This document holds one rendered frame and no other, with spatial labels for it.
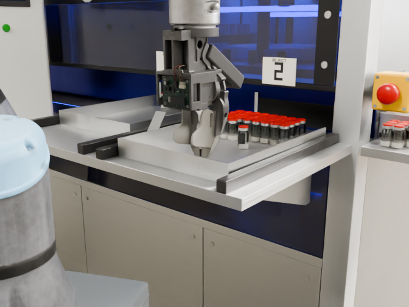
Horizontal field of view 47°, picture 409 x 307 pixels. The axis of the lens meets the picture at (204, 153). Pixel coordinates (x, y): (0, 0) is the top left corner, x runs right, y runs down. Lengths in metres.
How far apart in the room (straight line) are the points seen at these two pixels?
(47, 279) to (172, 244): 0.90
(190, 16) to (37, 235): 0.36
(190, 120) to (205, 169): 0.08
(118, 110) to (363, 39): 0.69
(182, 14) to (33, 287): 0.40
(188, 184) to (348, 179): 0.42
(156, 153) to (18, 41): 0.82
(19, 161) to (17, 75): 1.06
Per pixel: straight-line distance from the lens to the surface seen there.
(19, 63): 1.55
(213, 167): 0.74
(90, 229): 1.72
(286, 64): 1.06
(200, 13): 0.69
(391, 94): 0.94
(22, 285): 0.54
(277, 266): 1.21
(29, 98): 1.57
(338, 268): 1.13
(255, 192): 0.71
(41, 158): 0.51
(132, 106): 1.37
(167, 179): 0.77
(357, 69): 1.00
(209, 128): 0.73
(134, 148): 0.87
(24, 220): 0.51
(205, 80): 0.69
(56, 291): 0.56
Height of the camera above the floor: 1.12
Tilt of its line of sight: 16 degrees down
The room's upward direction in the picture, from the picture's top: straight up
